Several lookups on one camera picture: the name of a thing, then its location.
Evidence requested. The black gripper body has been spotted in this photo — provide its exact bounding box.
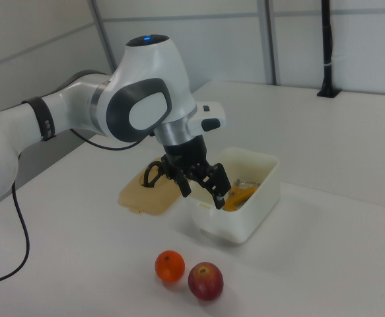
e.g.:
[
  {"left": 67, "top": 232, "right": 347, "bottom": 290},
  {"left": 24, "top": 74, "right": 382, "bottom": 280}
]
[{"left": 160, "top": 135, "right": 211, "bottom": 173}]

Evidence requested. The orange toy fruit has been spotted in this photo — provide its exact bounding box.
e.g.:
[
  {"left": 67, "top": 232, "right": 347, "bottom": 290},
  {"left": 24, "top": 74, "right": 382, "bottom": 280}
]
[{"left": 155, "top": 250, "right": 186, "bottom": 282}]

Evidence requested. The red toy apple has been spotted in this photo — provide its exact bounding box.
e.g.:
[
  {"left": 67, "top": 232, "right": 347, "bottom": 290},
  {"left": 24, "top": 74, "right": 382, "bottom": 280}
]
[{"left": 188, "top": 262, "right": 225, "bottom": 301}]

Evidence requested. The white plastic container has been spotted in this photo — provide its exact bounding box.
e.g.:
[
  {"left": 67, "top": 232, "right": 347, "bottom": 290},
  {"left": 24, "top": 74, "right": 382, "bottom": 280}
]
[{"left": 186, "top": 147, "right": 281, "bottom": 246}]

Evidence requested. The large yellow C-clamp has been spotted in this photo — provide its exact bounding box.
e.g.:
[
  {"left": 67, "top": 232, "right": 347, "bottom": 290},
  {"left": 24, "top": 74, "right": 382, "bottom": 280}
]
[{"left": 223, "top": 179, "right": 263, "bottom": 212}]

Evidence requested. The beige plastic lid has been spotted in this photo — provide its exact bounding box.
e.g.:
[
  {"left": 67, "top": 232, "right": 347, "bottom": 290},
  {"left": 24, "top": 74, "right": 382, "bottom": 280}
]
[{"left": 118, "top": 157, "right": 181, "bottom": 217}]

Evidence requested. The black pole with base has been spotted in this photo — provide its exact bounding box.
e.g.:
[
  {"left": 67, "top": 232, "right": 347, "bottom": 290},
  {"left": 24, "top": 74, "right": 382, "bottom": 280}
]
[{"left": 316, "top": 0, "right": 341, "bottom": 98}]

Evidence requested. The black lid handle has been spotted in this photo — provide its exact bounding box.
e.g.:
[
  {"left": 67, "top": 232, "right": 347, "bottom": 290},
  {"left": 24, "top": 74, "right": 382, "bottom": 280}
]
[{"left": 141, "top": 160, "right": 164, "bottom": 190}]

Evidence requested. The grey partition post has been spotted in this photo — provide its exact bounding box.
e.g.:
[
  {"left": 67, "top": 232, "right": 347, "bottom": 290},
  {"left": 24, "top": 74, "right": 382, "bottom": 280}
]
[
  {"left": 257, "top": 0, "right": 277, "bottom": 86},
  {"left": 90, "top": 0, "right": 117, "bottom": 75}
]

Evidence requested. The black strap on arm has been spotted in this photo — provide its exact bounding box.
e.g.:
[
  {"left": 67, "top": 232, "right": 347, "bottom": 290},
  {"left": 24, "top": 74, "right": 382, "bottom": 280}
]
[{"left": 20, "top": 95, "right": 56, "bottom": 142}]

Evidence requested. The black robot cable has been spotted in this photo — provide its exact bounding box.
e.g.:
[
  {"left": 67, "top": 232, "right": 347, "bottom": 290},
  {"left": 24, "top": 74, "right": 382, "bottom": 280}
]
[{"left": 0, "top": 127, "right": 155, "bottom": 286}]

